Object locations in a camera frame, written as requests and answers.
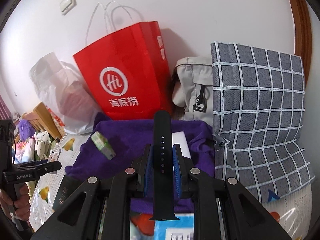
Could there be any black watch strap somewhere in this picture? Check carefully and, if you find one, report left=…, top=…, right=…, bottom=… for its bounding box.
left=149, top=109, right=180, bottom=222

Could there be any blue tissue box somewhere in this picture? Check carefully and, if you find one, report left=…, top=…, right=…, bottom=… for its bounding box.
left=153, top=213, right=194, bottom=240

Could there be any green tissue pack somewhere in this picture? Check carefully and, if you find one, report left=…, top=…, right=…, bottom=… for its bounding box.
left=91, top=131, right=116, bottom=160

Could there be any red paper shopping bag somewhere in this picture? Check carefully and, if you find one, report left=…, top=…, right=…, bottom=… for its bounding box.
left=73, top=21, right=173, bottom=120

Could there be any grey checked cushion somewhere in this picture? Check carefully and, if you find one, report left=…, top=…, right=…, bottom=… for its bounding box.
left=211, top=42, right=315, bottom=203

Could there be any grey canvas bag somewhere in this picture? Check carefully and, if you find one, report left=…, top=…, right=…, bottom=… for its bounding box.
left=172, top=56, right=213, bottom=126

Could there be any purple towel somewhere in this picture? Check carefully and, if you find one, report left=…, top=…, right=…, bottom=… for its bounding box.
left=64, top=112, right=217, bottom=215

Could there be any white wall switch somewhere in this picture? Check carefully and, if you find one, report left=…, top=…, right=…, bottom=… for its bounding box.
left=60, top=0, right=76, bottom=15

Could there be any purple plush toy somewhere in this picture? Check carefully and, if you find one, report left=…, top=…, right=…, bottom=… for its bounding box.
left=18, top=119, right=36, bottom=141

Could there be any wooden bed headboard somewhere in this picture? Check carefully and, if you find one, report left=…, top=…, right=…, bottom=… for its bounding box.
left=15, top=102, right=62, bottom=141

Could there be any person's left hand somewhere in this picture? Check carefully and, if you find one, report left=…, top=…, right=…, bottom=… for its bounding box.
left=0, top=183, right=30, bottom=221

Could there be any white Miniso plastic bag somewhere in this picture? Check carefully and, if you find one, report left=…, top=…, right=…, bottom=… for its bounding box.
left=29, top=52, right=100, bottom=134

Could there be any brown wooden door frame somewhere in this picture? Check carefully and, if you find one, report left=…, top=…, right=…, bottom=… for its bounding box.
left=289, top=0, right=312, bottom=83

